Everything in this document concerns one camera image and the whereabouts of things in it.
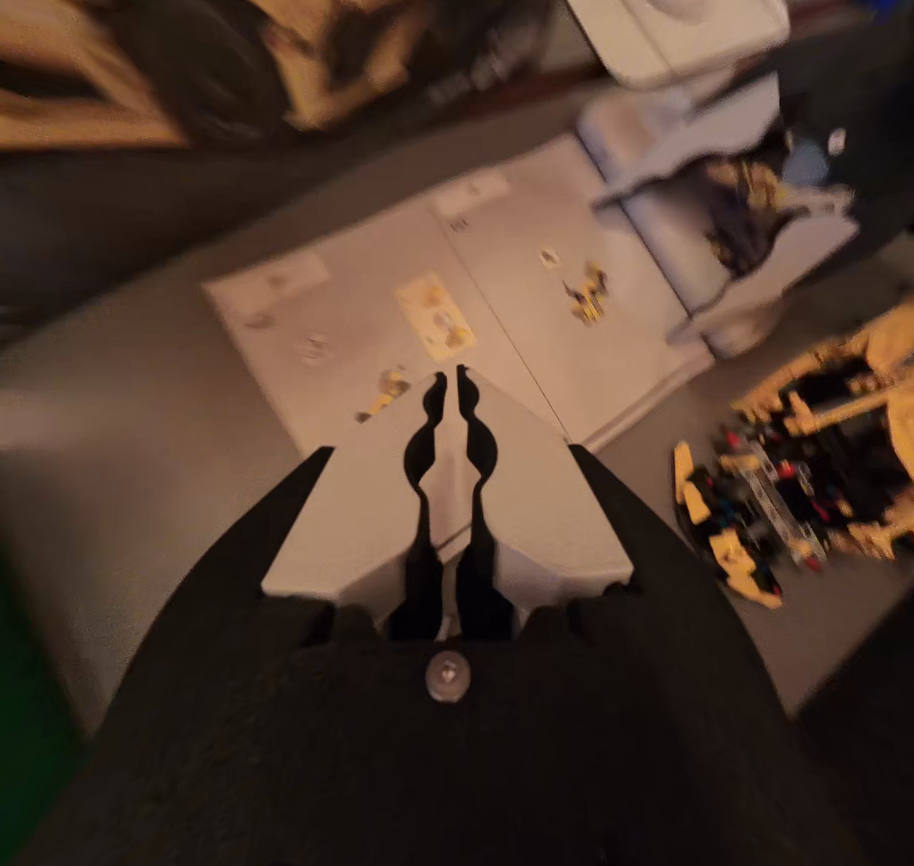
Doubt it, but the open instruction booklet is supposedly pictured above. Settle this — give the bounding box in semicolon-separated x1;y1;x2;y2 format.
200;131;715;456

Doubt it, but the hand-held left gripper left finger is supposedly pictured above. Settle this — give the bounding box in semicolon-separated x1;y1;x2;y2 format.
260;371;447;641

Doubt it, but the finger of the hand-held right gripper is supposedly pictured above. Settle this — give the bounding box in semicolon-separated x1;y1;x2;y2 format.
665;209;861;347
579;74;786;207

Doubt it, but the yellow toy brick car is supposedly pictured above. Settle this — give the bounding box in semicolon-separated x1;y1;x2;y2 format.
672;299;914;610

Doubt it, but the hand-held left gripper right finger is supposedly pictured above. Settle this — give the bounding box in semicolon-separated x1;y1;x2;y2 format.
455;367;636;641

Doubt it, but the white board stand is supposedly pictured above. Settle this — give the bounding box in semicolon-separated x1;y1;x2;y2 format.
562;0;791;93

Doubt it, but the yellow brick wing piece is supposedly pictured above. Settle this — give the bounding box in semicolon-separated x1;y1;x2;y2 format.
700;152;818;279

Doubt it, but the toy car set box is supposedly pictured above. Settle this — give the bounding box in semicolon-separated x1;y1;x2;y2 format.
0;0;579;153

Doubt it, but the grey desk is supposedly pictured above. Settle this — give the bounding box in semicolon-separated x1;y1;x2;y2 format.
0;81;914;724

